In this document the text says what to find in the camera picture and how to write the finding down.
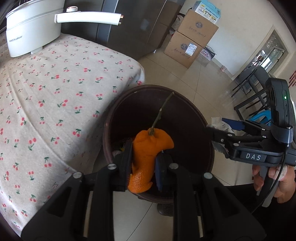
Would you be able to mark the grey refrigerator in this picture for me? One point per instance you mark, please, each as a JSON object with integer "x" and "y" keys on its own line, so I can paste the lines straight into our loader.
{"x": 143, "y": 29}

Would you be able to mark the cherry print tablecloth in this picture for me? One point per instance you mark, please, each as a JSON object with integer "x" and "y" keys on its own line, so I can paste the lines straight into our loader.
{"x": 53, "y": 106}

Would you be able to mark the light blue product box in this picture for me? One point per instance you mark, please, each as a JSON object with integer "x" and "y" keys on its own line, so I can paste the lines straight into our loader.
{"x": 207, "y": 10}

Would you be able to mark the right human hand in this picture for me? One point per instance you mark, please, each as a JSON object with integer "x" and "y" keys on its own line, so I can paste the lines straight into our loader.
{"x": 286, "y": 186}

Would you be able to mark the red hanging wall ornament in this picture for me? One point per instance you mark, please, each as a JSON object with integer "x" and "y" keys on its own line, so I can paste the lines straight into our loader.
{"x": 292, "y": 80}

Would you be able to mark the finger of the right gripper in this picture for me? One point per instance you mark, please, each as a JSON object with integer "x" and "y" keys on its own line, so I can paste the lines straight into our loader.
{"x": 245, "y": 127}
{"x": 223, "y": 141}

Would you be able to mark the black metal chair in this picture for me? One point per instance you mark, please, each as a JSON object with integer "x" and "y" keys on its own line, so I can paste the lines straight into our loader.
{"x": 255, "y": 80}

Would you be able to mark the upper cardboard box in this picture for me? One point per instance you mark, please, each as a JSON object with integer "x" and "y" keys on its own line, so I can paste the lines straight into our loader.
{"x": 197, "y": 28}

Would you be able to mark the cardboard box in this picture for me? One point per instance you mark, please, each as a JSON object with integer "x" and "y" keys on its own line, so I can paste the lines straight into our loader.
{"x": 197, "y": 28}
{"x": 182, "y": 49}

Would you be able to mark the brown fuzzy slipper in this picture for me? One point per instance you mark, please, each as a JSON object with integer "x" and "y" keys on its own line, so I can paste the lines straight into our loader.
{"x": 166, "y": 209}

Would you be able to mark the white tissue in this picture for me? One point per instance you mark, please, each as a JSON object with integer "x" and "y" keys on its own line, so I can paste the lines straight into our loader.
{"x": 217, "y": 123}

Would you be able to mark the brown plastic trash bin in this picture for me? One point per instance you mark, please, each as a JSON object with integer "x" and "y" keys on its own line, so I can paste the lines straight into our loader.
{"x": 136, "y": 109}

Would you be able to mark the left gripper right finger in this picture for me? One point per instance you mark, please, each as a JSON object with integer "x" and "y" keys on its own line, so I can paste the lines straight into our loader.
{"x": 160, "y": 166}

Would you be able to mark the blue plastic stool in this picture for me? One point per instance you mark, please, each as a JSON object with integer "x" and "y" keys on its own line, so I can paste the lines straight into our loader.
{"x": 263, "y": 117}

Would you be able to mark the lower cardboard box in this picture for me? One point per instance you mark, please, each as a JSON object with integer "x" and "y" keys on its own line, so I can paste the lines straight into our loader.
{"x": 182, "y": 49}

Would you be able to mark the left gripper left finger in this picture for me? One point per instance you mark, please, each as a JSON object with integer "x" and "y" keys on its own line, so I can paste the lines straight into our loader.
{"x": 123, "y": 161}

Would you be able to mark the small printed bag on floor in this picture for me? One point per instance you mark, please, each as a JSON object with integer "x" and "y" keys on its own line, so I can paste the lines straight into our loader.
{"x": 208, "y": 53}

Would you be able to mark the white electric cooking pot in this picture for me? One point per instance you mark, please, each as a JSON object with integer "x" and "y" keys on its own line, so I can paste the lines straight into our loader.
{"x": 33, "y": 24}

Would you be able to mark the orange peel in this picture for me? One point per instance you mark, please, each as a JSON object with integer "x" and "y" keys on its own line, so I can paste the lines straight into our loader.
{"x": 146, "y": 145}

